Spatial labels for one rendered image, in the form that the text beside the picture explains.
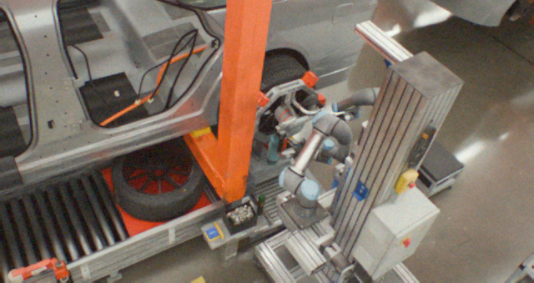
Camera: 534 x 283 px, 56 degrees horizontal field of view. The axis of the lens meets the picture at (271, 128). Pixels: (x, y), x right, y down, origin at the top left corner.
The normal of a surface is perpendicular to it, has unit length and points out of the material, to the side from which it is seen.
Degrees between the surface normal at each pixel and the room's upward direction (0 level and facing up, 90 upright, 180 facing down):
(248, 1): 90
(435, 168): 0
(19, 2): 44
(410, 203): 0
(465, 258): 0
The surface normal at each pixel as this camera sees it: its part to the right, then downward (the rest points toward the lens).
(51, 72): 0.51, 0.61
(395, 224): 0.12, -0.69
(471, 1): -0.33, 0.66
